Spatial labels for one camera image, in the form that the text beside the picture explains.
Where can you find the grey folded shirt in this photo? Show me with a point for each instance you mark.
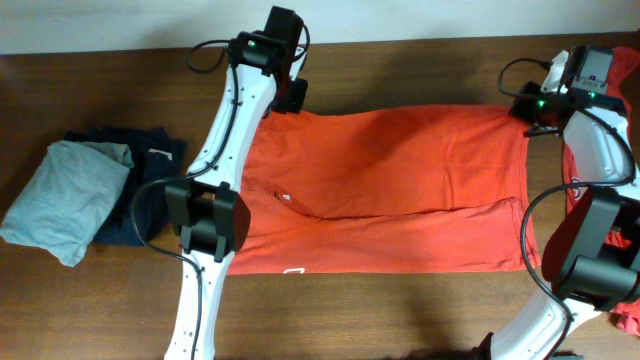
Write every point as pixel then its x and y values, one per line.
pixel 68 199

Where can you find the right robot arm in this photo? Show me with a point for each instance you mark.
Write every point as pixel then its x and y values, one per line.
pixel 591 263

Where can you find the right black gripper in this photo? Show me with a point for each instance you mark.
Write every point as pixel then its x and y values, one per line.
pixel 520 110

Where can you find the navy folded garment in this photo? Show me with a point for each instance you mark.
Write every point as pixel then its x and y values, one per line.
pixel 155 156

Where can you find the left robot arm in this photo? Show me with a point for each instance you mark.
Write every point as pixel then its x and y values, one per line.
pixel 206 209

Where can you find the orange FRAM t-shirt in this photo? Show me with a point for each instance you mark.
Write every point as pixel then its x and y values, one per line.
pixel 422 189

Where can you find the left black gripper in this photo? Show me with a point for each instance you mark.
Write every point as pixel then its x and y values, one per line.
pixel 295 102

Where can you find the red crumpled shirt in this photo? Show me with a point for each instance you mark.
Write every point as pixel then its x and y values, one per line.
pixel 625 63

